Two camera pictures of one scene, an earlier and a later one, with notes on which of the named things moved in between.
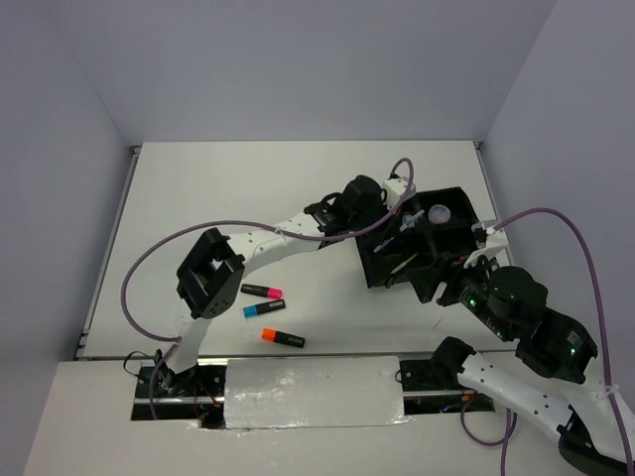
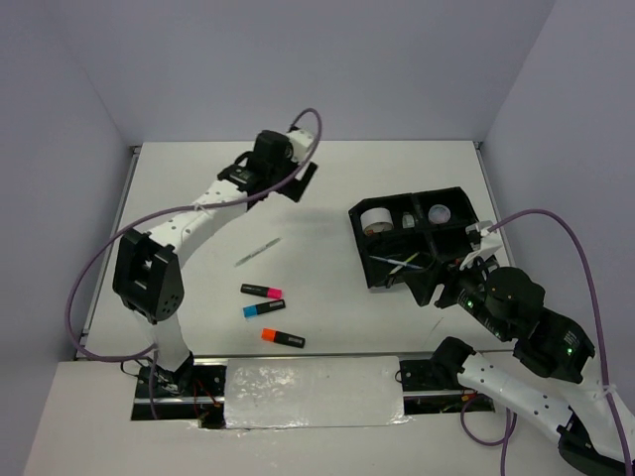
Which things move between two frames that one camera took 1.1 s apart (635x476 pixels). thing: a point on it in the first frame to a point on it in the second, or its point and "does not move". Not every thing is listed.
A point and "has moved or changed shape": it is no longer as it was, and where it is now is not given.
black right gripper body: [469, 293] does not move
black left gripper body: [376, 212] to [295, 190]
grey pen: [412, 220] to [399, 262]
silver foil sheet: [300, 392] does not move
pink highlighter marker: [268, 293] does not move
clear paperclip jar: [439, 214] does not move
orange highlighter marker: [274, 335] does not move
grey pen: [384, 243] has moved or changed shape
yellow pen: [404, 264] does not move
